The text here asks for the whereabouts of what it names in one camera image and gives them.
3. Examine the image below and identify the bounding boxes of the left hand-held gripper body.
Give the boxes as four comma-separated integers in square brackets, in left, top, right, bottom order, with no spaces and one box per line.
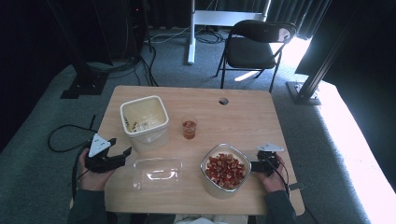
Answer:
[84,133,127,174]

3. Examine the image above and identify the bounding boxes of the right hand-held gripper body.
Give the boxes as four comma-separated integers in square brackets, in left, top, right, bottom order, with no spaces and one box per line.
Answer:
[256,142,285,177]

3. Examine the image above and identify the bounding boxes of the pile of red dried fruit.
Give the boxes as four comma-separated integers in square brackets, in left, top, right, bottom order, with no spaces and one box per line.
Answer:
[205,152,248,189]

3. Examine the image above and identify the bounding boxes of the cream square plastic container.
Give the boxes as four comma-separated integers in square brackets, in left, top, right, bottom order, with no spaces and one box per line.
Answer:
[120,94,171,153]

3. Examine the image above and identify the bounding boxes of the clear plastic lid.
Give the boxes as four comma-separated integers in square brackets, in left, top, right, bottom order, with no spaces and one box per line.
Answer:
[132,157,184,191]

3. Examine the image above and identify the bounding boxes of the clear square food container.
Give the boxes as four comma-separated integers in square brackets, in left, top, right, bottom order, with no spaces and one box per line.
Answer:
[199,143,252,200]

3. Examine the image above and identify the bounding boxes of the small clear glass cup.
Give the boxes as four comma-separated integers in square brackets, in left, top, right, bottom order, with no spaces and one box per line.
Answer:
[180,115,198,140]

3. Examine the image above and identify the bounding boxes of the red dried fruit pieces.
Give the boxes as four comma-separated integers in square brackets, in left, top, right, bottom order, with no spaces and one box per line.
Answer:
[182,120,197,133]

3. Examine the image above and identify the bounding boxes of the person's left hand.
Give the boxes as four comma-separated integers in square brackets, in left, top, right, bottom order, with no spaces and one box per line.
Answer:
[78,148,116,191]

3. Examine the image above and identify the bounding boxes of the person's right hand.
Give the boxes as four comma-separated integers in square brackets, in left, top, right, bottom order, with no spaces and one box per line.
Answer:
[255,154,290,193]

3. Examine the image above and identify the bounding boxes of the pale food scraps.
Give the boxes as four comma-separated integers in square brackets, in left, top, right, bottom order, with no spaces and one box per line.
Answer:
[123,115,157,133]

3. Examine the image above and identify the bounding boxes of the black metal stand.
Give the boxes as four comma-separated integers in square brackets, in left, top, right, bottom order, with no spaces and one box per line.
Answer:
[285,0,368,106]
[46,0,109,100]

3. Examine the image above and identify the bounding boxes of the person's white clothing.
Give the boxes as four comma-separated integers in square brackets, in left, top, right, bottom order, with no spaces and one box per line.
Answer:
[172,214,250,224]

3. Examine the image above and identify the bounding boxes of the black folding chair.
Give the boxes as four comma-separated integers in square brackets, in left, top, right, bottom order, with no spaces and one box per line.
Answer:
[214,19,297,93]

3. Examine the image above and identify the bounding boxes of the black equipment cabinet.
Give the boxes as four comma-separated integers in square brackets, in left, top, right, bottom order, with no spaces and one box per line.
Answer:
[92,0,148,62]

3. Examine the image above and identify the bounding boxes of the black curtain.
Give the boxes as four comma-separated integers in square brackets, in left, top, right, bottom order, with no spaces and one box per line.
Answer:
[294,0,396,190]

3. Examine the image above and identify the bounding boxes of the dark pleated curtain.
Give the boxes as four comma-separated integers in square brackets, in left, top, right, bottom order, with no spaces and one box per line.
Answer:
[146,0,332,41]

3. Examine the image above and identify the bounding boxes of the right hand-held gripper cable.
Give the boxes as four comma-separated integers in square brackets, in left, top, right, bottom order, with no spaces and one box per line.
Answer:
[264,158,291,200]

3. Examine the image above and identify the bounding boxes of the hand-held gripper cable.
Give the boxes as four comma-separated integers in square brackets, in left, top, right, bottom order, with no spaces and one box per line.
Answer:
[70,145,92,200]
[264,158,291,200]

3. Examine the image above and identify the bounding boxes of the left hand-held gripper cable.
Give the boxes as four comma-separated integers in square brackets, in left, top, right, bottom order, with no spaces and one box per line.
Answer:
[70,145,92,200]

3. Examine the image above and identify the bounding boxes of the black looped floor cable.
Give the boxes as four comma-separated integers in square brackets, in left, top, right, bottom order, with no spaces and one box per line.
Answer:
[47,114,98,153]

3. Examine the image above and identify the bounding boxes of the bundle of black floor cables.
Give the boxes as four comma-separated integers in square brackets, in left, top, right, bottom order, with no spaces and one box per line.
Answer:
[87,43,161,88]

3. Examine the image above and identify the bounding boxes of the white desk frame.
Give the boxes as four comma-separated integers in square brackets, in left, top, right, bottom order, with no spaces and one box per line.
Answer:
[186,0,272,65]

